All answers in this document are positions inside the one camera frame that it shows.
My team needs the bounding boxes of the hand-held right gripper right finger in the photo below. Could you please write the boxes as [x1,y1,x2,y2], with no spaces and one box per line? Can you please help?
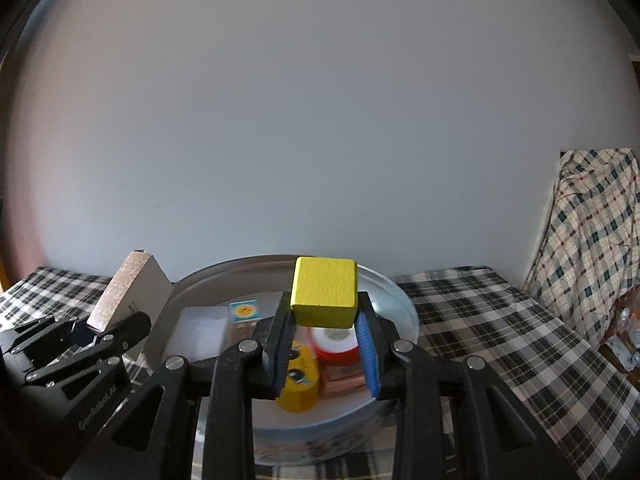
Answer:
[354,291,576,480]

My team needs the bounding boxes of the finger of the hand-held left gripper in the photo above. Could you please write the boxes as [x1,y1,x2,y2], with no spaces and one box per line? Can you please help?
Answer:
[0,316,97,357]
[25,311,152,386]

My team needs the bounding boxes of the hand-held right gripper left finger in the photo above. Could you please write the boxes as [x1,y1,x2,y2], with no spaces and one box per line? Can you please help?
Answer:
[62,305,296,480]

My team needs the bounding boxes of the copper coloured small block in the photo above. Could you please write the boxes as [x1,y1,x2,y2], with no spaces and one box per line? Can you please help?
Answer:
[319,362,368,400]

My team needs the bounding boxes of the red tape roll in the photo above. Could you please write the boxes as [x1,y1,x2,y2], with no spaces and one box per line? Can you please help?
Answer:
[309,327,360,366]

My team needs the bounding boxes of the yellow smiley toy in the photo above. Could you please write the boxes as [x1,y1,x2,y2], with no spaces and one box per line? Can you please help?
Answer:
[276,340,321,413]

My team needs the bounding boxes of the round blue tin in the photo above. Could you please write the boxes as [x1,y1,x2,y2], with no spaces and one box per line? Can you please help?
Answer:
[150,254,420,466]

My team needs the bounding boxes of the white box with glitter top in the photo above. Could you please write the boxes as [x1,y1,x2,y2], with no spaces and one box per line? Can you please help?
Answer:
[86,249,175,363]

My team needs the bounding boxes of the white printed toy brick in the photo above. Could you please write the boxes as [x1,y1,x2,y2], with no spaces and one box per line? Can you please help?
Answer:
[227,297,262,343]

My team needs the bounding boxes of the yellow wooden cube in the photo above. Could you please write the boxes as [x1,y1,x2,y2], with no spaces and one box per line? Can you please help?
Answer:
[290,256,358,330]

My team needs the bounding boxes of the black and white plaid blanket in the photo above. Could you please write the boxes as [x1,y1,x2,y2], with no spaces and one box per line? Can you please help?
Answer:
[0,265,640,480]

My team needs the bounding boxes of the clear plastic packaging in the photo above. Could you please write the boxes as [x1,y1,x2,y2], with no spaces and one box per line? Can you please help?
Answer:
[599,306,640,375]

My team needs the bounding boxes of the hanging plaid cloth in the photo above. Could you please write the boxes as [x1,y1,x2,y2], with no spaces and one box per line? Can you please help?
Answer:
[522,147,640,341]

